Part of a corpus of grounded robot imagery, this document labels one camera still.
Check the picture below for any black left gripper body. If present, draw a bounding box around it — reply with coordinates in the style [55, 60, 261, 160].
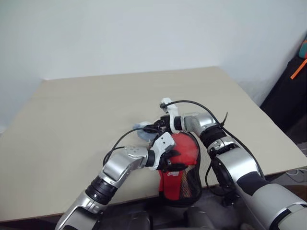
[158, 152, 174, 173]

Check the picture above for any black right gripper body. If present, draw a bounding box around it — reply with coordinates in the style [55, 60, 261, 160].
[153, 114, 171, 132]

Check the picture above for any grey blue table tennis paddle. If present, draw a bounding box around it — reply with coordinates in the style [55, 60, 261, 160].
[132, 121, 158, 142]

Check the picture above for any red paddle case black mesh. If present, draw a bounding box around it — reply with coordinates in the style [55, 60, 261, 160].
[158, 131, 202, 208]

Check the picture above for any black zip tie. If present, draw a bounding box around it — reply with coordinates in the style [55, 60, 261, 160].
[217, 111, 229, 128]

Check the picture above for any black bag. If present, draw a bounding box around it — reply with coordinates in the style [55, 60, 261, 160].
[260, 56, 307, 145]

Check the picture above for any teal round object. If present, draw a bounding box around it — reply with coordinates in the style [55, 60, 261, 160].
[298, 39, 307, 59]

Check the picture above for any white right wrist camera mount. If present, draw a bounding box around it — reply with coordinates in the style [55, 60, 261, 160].
[159, 97, 181, 134]

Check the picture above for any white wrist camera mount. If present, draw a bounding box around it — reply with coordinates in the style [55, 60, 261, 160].
[149, 132, 177, 171]
[159, 97, 181, 134]

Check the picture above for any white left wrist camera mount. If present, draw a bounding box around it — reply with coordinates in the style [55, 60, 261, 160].
[149, 132, 177, 171]

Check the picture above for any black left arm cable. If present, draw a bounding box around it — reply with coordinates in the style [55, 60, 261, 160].
[103, 128, 161, 166]

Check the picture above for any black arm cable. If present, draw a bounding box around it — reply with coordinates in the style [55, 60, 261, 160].
[160, 100, 266, 195]
[103, 128, 161, 166]

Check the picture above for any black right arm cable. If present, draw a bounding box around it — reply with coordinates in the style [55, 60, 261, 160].
[160, 100, 266, 195]

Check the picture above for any white floor cable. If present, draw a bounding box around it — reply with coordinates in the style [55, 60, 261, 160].
[285, 167, 307, 184]

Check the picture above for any orange strap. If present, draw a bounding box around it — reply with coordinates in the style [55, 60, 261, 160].
[290, 57, 307, 81]

